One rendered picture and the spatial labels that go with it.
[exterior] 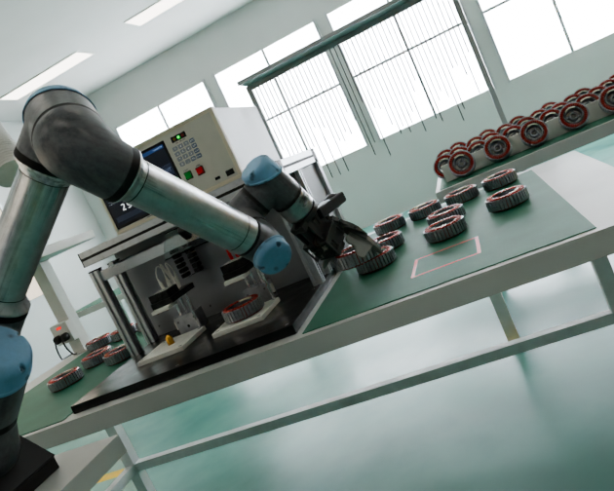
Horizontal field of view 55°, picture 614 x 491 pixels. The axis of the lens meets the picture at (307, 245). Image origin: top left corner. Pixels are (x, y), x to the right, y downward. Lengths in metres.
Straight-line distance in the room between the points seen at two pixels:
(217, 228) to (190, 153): 0.65
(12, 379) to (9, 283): 0.17
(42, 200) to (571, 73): 7.24
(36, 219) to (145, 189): 0.22
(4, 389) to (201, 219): 0.42
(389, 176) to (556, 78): 2.29
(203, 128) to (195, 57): 6.88
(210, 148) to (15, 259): 0.70
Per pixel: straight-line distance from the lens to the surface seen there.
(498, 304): 2.67
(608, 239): 1.18
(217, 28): 8.42
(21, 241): 1.12
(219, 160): 1.64
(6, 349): 1.11
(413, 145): 7.82
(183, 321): 1.79
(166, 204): 0.99
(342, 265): 1.36
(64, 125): 0.96
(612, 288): 2.21
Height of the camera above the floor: 1.07
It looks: 7 degrees down
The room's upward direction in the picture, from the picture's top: 25 degrees counter-clockwise
